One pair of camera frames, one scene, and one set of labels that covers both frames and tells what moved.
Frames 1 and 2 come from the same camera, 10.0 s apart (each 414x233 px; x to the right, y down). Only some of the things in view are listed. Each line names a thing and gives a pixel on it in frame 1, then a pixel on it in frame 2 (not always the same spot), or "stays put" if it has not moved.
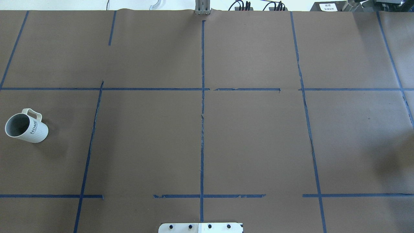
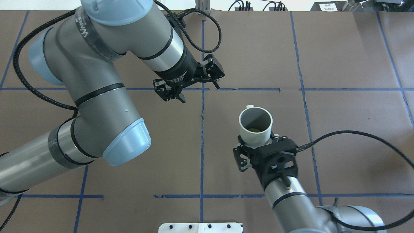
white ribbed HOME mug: [27, 126] → [255, 123]
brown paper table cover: [287, 121] stays put
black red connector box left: [237, 8] stays put
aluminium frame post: [202, 7] stays put
